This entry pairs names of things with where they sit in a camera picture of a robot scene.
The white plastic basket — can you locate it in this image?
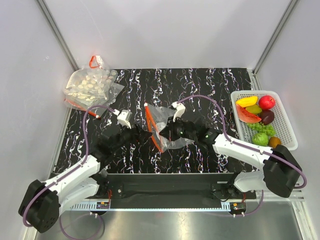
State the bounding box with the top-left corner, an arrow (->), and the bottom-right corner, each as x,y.
230,90 -> 298,151

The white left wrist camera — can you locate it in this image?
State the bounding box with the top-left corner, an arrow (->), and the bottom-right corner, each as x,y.
117,110 -> 132,129

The pile of spare bags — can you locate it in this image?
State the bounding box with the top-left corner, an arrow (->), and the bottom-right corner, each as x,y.
63,67 -> 124,112

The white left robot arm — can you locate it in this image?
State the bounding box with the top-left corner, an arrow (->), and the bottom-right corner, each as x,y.
18,124 -> 152,233

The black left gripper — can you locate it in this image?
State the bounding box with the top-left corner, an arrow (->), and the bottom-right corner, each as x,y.
111,121 -> 152,153

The yellow starfruit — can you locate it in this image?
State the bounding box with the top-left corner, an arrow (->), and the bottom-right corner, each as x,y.
245,104 -> 263,115

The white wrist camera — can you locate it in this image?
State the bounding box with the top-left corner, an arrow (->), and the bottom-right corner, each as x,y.
117,110 -> 132,129
171,101 -> 186,119

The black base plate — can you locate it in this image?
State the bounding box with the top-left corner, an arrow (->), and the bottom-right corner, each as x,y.
87,173 -> 256,200

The clear orange-zip bag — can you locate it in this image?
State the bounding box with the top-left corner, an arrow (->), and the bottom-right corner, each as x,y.
144,103 -> 194,153

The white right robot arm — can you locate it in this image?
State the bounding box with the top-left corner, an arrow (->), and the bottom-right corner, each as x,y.
156,119 -> 303,199

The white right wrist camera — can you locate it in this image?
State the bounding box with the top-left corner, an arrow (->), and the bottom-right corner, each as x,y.
171,101 -> 186,119

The green cabbage ball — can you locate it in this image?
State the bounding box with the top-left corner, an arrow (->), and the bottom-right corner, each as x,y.
252,132 -> 269,147

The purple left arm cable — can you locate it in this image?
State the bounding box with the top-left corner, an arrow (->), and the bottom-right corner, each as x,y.
22,104 -> 118,238

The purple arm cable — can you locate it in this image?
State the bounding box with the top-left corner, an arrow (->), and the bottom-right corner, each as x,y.
22,104 -> 118,238
178,94 -> 308,217

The red apple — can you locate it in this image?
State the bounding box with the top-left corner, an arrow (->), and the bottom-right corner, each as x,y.
258,95 -> 276,110

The watermelon slice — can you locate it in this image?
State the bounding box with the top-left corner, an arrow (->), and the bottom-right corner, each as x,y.
236,104 -> 262,124

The yellow orange mango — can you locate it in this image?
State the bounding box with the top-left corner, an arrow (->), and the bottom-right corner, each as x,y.
235,96 -> 259,108

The dark purple plum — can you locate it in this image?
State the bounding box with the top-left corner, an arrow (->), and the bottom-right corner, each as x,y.
259,110 -> 275,126

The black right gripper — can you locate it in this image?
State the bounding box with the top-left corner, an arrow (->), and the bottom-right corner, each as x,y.
159,115 -> 197,142

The orange bag loop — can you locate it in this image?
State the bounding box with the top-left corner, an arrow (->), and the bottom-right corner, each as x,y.
89,55 -> 104,69

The brown kiwi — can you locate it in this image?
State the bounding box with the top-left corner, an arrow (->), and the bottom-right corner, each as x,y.
268,136 -> 282,149

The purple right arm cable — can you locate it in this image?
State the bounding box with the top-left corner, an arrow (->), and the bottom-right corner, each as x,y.
178,94 -> 308,217

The green grapes bunch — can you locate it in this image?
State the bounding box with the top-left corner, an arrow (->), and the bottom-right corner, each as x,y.
246,122 -> 276,137

